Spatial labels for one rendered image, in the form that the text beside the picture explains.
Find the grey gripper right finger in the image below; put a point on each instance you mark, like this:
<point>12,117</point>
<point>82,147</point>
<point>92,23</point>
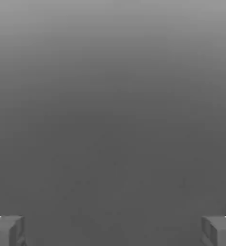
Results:
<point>222,232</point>

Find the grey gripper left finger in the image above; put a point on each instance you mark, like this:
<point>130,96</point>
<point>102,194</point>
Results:
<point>3,232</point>

